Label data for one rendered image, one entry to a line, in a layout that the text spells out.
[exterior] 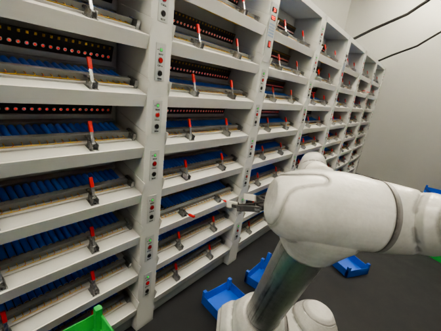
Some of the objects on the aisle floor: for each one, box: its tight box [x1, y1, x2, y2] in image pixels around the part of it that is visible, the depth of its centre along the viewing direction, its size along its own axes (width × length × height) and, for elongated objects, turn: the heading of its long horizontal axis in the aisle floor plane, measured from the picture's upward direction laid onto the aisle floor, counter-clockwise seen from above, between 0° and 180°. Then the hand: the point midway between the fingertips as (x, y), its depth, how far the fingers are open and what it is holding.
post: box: [115, 0, 175, 331], centre depth 107 cm, size 20×9×169 cm, turn 28°
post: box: [274, 12, 328, 171], centre depth 214 cm, size 20×9×169 cm, turn 28°
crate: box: [244, 257, 266, 289], centre depth 161 cm, size 30×20×8 cm
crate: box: [332, 255, 371, 278], centre depth 195 cm, size 30×20×8 cm
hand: (237, 199), depth 124 cm, fingers open, 13 cm apart
